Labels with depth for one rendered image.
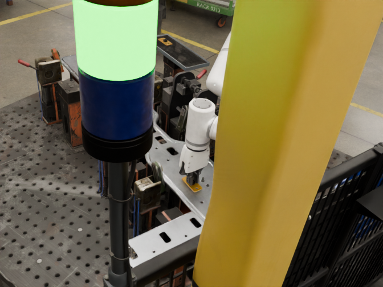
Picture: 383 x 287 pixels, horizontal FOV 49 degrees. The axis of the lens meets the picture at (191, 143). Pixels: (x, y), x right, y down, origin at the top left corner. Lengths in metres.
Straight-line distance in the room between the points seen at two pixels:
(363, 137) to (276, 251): 3.51
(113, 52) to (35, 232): 1.52
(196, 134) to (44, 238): 0.78
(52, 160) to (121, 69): 1.80
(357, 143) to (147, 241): 2.81
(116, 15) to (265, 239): 0.30
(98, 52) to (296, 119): 0.18
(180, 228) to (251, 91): 1.03
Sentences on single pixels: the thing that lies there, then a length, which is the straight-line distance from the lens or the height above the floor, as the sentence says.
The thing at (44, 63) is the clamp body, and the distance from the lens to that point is 2.21.
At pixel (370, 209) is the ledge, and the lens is 0.99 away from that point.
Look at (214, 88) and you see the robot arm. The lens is 1.40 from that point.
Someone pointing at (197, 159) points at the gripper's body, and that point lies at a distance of 1.43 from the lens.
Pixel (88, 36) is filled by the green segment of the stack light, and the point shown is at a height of 1.91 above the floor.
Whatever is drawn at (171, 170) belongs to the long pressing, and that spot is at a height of 1.00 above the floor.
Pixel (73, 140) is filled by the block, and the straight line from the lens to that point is 2.16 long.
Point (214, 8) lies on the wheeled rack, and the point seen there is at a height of 0.24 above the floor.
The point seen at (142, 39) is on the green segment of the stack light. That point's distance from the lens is 0.35.
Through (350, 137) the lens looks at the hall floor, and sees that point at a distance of 3.95.
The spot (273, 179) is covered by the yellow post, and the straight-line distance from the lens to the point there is 0.43.
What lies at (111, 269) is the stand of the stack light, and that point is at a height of 1.58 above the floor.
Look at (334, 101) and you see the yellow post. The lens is 0.42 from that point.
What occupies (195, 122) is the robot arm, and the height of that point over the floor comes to 1.30.
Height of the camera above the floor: 2.05
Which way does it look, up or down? 37 degrees down
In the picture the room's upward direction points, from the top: 7 degrees clockwise
